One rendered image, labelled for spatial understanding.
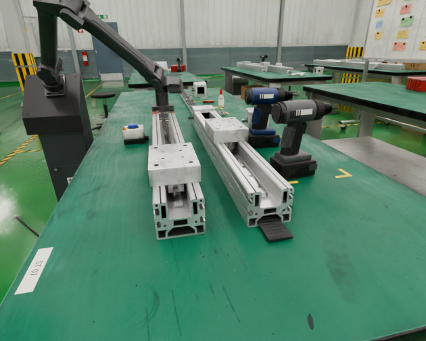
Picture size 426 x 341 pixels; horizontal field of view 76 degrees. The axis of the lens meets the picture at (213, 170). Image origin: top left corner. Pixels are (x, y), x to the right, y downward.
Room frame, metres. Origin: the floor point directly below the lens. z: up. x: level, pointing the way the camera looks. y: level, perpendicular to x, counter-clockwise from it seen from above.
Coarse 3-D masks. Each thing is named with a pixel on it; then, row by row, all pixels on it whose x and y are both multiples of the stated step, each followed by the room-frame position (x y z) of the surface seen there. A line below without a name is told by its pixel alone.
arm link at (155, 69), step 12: (84, 0) 1.08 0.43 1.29; (60, 12) 0.99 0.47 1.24; (84, 12) 1.05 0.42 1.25; (72, 24) 1.02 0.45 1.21; (84, 24) 1.05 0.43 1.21; (96, 24) 1.06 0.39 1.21; (96, 36) 1.09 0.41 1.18; (108, 36) 1.09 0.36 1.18; (120, 36) 1.14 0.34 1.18; (120, 48) 1.12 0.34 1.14; (132, 48) 1.15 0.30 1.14; (132, 60) 1.16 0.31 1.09; (144, 60) 1.18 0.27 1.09; (144, 72) 1.19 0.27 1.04; (156, 72) 1.22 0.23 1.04
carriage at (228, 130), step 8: (208, 120) 0.92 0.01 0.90; (216, 120) 0.92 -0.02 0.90; (224, 120) 0.92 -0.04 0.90; (232, 120) 0.92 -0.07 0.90; (208, 128) 0.88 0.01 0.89; (216, 128) 0.83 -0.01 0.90; (224, 128) 0.82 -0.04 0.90; (232, 128) 0.82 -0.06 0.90; (240, 128) 0.82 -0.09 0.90; (216, 136) 0.80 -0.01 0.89; (224, 136) 0.80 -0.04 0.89; (232, 136) 0.81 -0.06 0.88; (240, 136) 0.81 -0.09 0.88; (224, 144) 0.82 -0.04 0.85; (232, 144) 0.82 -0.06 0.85
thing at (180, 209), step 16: (160, 128) 1.13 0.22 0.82; (176, 128) 0.98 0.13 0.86; (160, 144) 0.80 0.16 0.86; (160, 192) 0.49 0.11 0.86; (176, 192) 0.54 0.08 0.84; (192, 192) 0.49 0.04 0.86; (160, 208) 0.45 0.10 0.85; (176, 208) 0.49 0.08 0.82; (192, 208) 0.46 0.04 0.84; (160, 224) 0.46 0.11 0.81; (176, 224) 0.46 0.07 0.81; (192, 224) 0.46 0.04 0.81
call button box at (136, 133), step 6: (126, 126) 1.12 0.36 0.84; (138, 126) 1.11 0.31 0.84; (126, 132) 1.05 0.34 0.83; (132, 132) 1.06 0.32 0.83; (138, 132) 1.06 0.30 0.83; (126, 138) 1.05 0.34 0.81; (132, 138) 1.06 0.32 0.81; (138, 138) 1.06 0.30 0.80; (144, 138) 1.09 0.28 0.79; (126, 144) 1.05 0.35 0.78
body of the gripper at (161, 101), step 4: (156, 96) 1.27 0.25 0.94; (160, 96) 1.27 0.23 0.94; (164, 96) 1.27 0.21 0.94; (156, 100) 1.28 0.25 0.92; (160, 100) 1.27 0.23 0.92; (164, 100) 1.27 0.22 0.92; (152, 104) 1.31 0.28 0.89; (156, 104) 1.28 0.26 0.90; (160, 104) 1.27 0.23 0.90; (164, 104) 1.27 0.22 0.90; (168, 104) 1.29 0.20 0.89; (172, 104) 1.30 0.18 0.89; (152, 108) 1.25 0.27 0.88; (156, 108) 1.26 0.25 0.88
